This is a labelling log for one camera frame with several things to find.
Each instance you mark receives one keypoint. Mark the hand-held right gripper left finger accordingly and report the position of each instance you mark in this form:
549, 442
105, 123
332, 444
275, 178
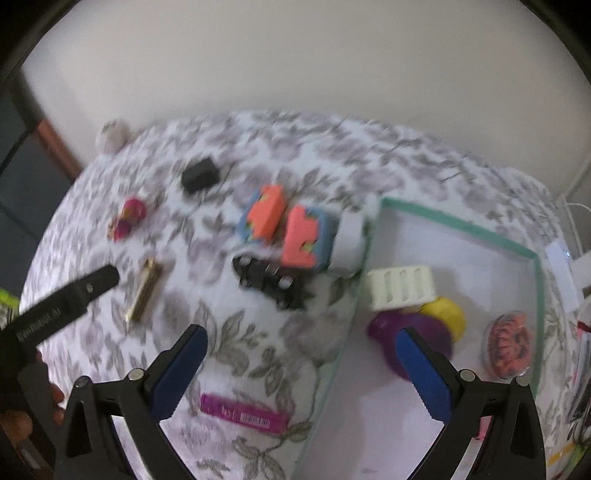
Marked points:
178, 374

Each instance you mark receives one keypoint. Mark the black toy car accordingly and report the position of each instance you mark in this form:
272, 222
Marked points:
272, 279

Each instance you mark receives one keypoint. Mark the red gourd toy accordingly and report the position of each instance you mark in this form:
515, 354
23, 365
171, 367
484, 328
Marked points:
128, 219

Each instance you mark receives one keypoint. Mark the green packet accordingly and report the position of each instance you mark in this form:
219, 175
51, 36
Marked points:
5, 304

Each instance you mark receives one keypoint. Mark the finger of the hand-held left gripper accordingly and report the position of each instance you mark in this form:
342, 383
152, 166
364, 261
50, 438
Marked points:
99, 278

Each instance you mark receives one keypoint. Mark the cream hair claw clip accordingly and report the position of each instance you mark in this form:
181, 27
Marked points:
401, 286

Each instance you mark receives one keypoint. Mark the magenta bar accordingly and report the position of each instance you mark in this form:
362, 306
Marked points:
244, 410

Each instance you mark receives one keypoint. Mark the round tin with clear lid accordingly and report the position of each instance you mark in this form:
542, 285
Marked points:
508, 344

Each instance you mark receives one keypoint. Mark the orange and blue puzzle block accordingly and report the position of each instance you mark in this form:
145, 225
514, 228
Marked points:
304, 237

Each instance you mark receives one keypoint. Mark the grey floral blanket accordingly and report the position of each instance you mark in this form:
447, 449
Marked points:
277, 152

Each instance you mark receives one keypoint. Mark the purple and yellow toy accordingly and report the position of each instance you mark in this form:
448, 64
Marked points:
415, 330

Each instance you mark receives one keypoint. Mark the teal shallow cardboard box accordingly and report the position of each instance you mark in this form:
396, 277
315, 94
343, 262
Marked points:
392, 438

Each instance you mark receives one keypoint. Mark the black charger cube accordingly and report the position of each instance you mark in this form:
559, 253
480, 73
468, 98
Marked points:
199, 175

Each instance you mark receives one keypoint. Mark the white plug charger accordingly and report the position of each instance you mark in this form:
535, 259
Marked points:
584, 273

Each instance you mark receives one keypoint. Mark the white power strip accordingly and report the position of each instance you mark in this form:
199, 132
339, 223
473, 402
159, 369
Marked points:
561, 272

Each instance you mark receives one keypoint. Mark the person's left hand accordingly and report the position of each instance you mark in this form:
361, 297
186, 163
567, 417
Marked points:
58, 404

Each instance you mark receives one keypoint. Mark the gold harmonica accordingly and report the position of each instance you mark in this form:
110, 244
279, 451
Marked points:
144, 290

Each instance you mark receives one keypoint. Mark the white yarn ball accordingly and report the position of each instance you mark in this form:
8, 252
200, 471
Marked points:
113, 134

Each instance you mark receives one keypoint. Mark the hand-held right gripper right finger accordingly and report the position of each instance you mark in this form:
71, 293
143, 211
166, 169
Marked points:
425, 378

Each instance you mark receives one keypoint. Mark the white oblong device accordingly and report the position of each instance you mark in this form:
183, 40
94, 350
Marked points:
351, 240

